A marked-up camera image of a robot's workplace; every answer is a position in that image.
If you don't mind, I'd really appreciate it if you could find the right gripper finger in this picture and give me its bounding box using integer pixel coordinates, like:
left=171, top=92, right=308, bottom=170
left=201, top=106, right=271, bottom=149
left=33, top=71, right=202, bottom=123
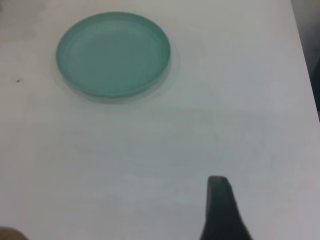
left=199, top=175, right=254, bottom=240

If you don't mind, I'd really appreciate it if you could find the green plate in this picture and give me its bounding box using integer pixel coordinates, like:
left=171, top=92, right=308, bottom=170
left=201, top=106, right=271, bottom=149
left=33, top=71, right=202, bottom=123
left=55, top=11, right=172, bottom=99

